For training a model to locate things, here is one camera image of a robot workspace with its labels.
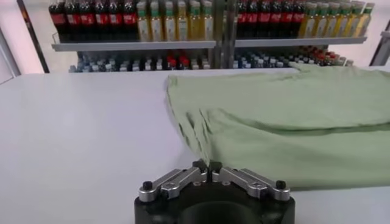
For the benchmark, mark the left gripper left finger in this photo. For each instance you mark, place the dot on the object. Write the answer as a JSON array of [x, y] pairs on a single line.
[[179, 182]]

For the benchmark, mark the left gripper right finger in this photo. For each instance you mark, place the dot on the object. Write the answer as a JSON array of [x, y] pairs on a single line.
[[246, 181]]

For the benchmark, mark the green polo shirt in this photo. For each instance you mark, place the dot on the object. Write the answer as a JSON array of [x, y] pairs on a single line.
[[289, 121]]

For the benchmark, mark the dark drink bottle white cap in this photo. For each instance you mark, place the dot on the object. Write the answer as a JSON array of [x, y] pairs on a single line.
[[298, 58], [145, 64], [308, 58], [158, 64]]

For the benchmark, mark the cola bottle red cap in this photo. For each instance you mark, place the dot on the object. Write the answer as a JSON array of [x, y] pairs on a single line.
[[73, 21], [253, 18], [102, 21], [170, 62], [329, 57], [184, 62], [87, 21], [318, 57], [286, 18], [116, 21], [264, 18], [130, 21], [297, 18], [57, 21], [242, 18], [275, 18]]

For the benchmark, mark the white label tea bottle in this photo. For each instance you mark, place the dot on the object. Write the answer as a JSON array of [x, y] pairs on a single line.
[[288, 60], [122, 65], [134, 65], [278, 61]]

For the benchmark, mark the grey metal beverage shelf unit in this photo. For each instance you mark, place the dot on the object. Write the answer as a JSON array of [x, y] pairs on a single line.
[[137, 45], [304, 42]]

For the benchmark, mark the black frame pole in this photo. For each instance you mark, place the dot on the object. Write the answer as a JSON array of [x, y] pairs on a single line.
[[33, 36]]

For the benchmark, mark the grey window frame bar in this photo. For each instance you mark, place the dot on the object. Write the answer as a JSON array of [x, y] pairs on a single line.
[[10, 61]]

